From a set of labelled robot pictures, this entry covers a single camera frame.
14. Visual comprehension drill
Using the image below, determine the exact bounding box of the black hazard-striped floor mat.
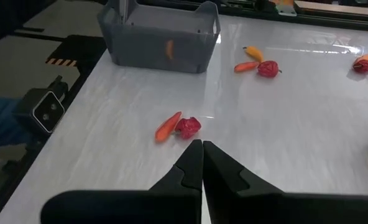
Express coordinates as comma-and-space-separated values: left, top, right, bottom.
45, 34, 108, 68

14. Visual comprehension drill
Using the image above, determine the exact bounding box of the grey plastic basket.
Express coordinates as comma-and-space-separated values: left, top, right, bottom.
97, 0, 221, 75

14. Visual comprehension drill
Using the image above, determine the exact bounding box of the black table-level camera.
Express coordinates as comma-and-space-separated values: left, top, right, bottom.
14, 75, 69, 137

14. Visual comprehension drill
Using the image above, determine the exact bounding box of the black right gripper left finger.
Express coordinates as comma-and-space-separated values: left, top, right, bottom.
40, 139, 203, 224

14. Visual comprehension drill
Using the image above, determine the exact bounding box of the small orange pepper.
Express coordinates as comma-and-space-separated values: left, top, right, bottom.
165, 39, 175, 61

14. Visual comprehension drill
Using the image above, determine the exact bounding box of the red pepper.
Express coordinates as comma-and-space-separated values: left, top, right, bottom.
352, 58, 368, 75
257, 60, 283, 78
174, 116, 202, 140

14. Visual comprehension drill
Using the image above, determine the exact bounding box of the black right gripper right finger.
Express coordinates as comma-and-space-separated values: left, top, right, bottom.
202, 140, 368, 224

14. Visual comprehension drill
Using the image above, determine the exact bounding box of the white mounting bracket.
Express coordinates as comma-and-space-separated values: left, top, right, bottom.
276, 2, 297, 17

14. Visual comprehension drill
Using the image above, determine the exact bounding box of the orange carrot toy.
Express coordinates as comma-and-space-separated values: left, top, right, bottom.
154, 111, 183, 144

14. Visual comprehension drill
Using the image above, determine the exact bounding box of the tan board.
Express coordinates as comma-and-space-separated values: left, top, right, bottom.
294, 0, 368, 16

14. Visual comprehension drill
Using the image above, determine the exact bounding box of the yellow-orange pepper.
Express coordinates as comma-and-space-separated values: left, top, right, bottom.
242, 45, 265, 63

